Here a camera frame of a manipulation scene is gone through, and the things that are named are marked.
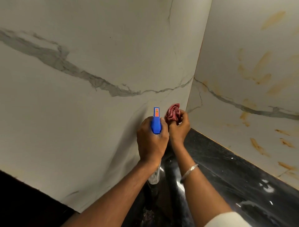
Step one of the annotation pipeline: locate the white shirt sleeve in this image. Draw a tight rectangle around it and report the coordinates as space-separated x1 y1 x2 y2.
203 211 253 227

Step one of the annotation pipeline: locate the silver bangle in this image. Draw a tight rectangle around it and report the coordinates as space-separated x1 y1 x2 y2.
180 163 199 184

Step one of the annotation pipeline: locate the person's right forearm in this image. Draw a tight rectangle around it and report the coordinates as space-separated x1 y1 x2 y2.
172 141 234 227

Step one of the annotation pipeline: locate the person's left forearm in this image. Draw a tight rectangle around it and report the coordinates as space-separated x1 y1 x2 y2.
61 160 162 227

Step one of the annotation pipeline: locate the pink checked cleaning cloth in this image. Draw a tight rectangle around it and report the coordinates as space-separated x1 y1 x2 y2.
164 103 183 124

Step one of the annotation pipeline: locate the black door frame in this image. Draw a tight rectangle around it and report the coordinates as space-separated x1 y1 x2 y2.
0 169 81 227

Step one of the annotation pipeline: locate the clear spray bottle blue nozzle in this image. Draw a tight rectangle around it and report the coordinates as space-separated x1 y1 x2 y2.
147 107 162 185

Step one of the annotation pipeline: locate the person's left hand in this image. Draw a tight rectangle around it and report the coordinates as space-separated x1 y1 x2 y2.
136 116 169 165

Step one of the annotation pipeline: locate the person's right hand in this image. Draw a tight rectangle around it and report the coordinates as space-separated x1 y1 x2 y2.
168 109 191 145

